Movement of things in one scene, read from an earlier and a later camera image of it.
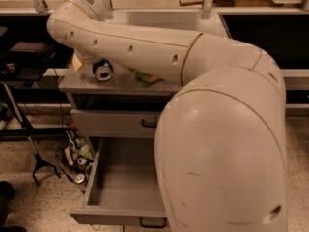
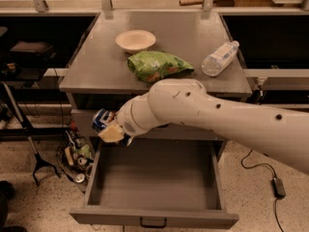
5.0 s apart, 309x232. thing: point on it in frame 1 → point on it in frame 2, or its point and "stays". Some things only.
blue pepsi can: [102, 70] → [100, 119]
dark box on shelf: [33, 51] stays
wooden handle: [191, 2] stays
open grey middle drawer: [124, 187] stays
